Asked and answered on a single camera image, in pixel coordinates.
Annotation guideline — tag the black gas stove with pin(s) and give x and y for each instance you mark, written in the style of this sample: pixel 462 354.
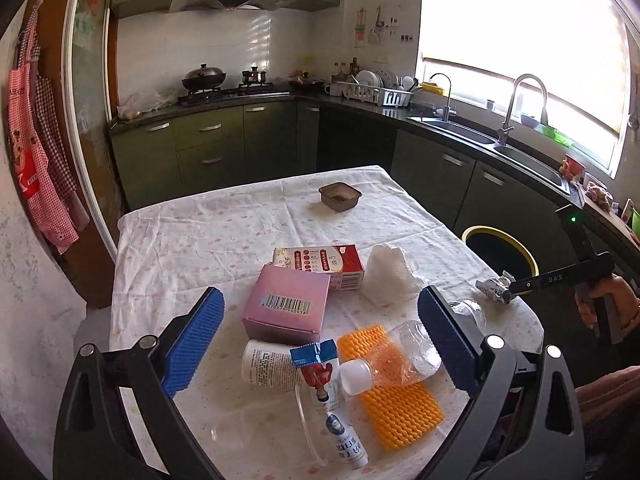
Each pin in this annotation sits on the black gas stove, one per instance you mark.
pixel 235 94

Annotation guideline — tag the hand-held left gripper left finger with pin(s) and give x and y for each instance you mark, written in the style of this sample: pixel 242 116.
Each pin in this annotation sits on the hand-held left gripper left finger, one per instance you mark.
pixel 195 340

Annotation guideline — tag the person's right hand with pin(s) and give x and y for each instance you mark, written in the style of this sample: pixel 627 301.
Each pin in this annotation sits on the person's right hand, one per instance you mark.
pixel 620 292

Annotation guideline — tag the black wok with lid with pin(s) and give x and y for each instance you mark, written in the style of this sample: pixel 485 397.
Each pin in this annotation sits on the black wok with lid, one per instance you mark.
pixel 204 79

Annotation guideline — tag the orange textured sponge mat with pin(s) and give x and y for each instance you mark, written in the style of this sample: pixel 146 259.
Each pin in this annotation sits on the orange textured sponge mat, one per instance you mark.
pixel 400 420

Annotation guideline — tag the hanging pink brush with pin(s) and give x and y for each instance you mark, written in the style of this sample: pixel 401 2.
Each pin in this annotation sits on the hanging pink brush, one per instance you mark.
pixel 360 27

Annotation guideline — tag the white dish rack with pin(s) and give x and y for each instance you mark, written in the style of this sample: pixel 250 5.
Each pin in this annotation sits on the white dish rack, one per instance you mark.
pixel 375 94

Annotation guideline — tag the red plastic item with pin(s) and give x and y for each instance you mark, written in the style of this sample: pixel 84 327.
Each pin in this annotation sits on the red plastic item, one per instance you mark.
pixel 572 167

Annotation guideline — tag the person's pink clothing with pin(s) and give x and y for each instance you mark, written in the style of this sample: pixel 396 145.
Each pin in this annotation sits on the person's pink clothing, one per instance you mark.
pixel 610 395

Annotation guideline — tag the tall chrome faucet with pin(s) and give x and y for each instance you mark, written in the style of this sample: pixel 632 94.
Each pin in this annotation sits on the tall chrome faucet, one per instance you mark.
pixel 506 112

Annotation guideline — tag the black frying pan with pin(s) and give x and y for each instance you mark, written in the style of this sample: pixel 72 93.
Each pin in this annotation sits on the black frying pan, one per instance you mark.
pixel 307 82

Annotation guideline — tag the red checkered apron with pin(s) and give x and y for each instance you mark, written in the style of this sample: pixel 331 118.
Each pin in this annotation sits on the red checkered apron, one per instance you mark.
pixel 55 125

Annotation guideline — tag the clear plastic bottle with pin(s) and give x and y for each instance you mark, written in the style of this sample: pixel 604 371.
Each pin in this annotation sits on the clear plastic bottle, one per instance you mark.
pixel 400 350

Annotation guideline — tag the green kitchen base cabinet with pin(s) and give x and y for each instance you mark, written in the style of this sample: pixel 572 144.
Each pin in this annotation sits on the green kitchen base cabinet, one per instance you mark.
pixel 210 150
pixel 440 185

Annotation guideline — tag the blue and red sachet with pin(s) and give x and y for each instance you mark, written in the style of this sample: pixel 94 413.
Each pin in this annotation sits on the blue and red sachet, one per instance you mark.
pixel 320 367

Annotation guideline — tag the clear plastic bag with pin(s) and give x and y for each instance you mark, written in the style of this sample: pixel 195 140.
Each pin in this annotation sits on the clear plastic bag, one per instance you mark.
pixel 145 102

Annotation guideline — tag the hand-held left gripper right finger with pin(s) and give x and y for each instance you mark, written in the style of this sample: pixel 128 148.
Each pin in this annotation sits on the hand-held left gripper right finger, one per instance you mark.
pixel 445 340

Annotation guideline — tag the yellow plastic container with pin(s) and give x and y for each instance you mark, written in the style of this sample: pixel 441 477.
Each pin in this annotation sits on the yellow plastic container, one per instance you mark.
pixel 432 88

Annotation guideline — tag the red patterned apron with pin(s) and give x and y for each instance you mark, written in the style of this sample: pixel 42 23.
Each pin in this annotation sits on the red patterned apron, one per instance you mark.
pixel 35 170

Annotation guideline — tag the white tissue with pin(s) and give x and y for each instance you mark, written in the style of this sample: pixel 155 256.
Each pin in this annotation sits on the white tissue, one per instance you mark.
pixel 390 270

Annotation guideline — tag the kitchen window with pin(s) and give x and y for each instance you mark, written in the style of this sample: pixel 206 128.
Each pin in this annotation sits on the kitchen window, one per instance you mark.
pixel 500 20

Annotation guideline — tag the pink cardboard box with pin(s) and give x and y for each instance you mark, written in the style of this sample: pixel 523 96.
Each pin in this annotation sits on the pink cardboard box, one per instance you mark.
pixel 285 290

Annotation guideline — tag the clear plastic cup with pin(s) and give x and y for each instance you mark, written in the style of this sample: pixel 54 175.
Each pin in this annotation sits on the clear plastic cup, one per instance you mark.
pixel 304 427

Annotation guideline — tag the white mug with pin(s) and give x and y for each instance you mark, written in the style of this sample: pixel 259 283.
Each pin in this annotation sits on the white mug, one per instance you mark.
pixel 332 90

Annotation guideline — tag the white medicine bottle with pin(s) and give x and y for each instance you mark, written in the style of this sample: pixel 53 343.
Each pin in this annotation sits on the white medicine bottle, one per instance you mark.
pixel 265 365

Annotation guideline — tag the small chrome faucet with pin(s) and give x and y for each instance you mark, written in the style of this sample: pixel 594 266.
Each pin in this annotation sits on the small chrome faucet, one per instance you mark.
pixel 448 102

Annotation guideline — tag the white floral tablecloth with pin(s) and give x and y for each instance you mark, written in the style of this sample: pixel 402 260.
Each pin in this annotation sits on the white floral tablecloth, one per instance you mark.
pixel 200 240

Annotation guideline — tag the steel kitchen sink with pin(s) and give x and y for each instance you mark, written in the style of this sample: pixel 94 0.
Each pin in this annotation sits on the steel kitchen sink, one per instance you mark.
pixel 465 132

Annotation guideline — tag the yellow-rimmed trash bin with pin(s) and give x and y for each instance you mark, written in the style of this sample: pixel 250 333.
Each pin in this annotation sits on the yellow-rimmed trash bin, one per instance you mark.
pixel 492 255

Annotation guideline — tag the red and white carton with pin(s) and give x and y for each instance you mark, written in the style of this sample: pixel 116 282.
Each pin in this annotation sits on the red and white carton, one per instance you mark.
pixel 320 260

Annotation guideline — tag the stack of white plates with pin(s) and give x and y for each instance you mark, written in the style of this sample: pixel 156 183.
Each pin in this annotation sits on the stack of white plates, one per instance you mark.
pixel 372 79

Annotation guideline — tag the blue bowl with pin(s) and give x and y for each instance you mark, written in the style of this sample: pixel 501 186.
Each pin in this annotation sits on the blue bowl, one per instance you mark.
pixel 530 121

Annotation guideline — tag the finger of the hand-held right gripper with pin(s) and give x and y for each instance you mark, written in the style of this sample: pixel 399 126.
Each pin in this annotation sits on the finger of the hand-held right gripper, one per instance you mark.
pixel 507 278
pixel 491 291

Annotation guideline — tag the green plastic item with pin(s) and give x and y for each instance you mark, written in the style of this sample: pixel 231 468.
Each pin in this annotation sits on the green plastic item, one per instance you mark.
pixel 556 135

